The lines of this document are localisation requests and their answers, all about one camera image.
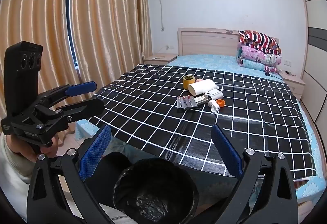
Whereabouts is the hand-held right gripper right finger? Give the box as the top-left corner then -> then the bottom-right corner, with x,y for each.
211,124 -> 299,224

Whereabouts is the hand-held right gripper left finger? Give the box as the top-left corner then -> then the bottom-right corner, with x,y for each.
27,125 -> 113,224

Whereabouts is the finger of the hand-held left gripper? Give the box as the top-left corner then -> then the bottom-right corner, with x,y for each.
33,98 -> 105,127
36,81 -> 97,107

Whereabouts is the white blister pack trash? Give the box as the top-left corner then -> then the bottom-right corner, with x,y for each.
208,100 -> 221,114

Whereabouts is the silver foil strip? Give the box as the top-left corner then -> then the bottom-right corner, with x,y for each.
193,95 -> 210,105

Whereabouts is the small white bottle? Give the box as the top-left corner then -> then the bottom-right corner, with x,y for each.
204,88 -> 223,100

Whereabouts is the silver pill blister pack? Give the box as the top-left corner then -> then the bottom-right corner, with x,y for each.
177,96 -> 199,110

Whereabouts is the black lined trash bin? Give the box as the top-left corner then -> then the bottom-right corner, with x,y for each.
84,151 -> 198,224

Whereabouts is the white paper roll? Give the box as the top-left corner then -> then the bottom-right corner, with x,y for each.
188,79 -> 217,95

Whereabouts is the yellow tape roll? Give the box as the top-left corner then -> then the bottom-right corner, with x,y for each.
183,75 -> 196,90

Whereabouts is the person's left forearm white sleeve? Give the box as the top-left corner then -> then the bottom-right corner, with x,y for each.
0,135 -> 39,222

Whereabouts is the person's left hand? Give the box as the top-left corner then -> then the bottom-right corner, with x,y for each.
5,135 -> 60,163

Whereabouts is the beige curtain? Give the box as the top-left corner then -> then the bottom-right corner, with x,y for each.
72,0 -> 154,87
0,0 -> 77,135

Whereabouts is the black white checkered tablecloth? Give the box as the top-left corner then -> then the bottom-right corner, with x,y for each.
87,64 -> 316,180

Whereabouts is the light wooden nightstand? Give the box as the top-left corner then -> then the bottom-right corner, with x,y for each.
280,68 -> 306,100
142,53 -> 178,66

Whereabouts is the teal folded blanket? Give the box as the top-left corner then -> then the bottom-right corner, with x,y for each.
237,58 -> 279,73

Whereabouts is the blue patterned bed sheet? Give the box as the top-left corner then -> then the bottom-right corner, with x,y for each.
74,54 -> 320,204

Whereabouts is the pink folded blanket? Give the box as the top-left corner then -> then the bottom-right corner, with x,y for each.
236,43 -> 283,62

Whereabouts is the light wooden bed headboard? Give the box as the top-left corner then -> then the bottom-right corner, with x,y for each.
177,27 -> 280,57

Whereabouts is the light wardrobe with grey stripe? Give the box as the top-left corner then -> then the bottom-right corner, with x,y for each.
298,0 -> 327,138

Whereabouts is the white wall cable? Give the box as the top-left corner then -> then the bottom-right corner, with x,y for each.
156,0 -> 166,32

